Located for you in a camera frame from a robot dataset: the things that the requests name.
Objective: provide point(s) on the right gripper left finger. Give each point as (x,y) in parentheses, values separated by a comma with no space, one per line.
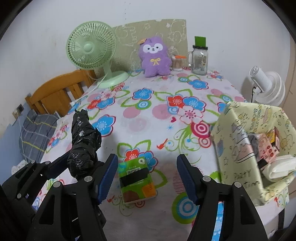
(71,212)

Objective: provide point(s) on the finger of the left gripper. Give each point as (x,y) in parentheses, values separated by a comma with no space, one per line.
(28,181)

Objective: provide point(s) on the green orange tissue pack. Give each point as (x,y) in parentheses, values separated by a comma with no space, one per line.
(136,183)

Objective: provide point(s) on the black plastic bag bundle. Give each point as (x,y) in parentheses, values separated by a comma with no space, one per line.
(86,140)

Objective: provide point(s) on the pink wet wipes pack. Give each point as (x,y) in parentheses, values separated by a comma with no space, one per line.
(267,150)

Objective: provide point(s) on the yellow cartoon storage box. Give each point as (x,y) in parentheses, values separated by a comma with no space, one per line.
(236,157)

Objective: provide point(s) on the grey plaid bedding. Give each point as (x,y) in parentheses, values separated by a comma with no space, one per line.
(36,132)

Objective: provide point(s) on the white folded tissues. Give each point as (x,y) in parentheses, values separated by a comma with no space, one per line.
(280,167)

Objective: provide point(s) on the wooden bed headboard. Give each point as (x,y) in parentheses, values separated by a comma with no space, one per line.
(54,95)

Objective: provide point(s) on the floral tablecloth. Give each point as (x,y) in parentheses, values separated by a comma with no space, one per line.
(157,118)

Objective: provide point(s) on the white standing fan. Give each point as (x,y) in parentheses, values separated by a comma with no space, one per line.
(268,87)

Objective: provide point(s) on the glass mason jar mug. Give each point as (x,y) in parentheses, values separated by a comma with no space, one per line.
(198,57)

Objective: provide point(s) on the cotton swab container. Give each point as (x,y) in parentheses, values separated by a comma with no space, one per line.
(177,62)

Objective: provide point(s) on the green desk fan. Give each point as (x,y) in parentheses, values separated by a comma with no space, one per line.
(92,45)

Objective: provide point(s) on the purple plush toy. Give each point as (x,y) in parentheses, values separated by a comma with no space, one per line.
(153,54)

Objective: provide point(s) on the green cartoon wall mat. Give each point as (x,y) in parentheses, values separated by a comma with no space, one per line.
(172,31)

